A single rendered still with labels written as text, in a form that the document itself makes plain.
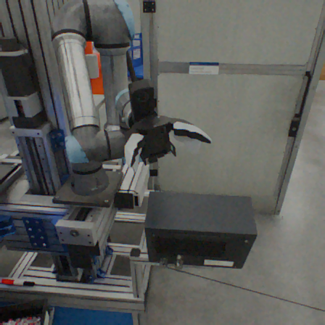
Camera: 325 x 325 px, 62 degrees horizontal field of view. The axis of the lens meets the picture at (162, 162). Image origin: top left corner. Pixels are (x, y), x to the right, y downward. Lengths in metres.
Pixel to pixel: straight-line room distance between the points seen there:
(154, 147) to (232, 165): 1.79
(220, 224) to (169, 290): 1.40
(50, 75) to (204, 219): 0.79
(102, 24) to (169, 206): 0.55
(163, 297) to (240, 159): 1.19
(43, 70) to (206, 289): 1.63
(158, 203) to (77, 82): 0.39
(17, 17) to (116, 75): 0.41
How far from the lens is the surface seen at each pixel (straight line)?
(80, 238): 1.05
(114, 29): 0.90
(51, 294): 1.05
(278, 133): 2.25
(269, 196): 2.55
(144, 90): 0.52
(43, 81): 1.17
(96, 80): 4.23
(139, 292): 0.94
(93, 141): 0.72
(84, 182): 1.05
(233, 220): 0.66
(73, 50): 0.84
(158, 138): 0.54
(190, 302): 1.98
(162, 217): 0.65
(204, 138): 0.49
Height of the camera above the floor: 1.67
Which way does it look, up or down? 31 degrees down
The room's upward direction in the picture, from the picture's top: straight up
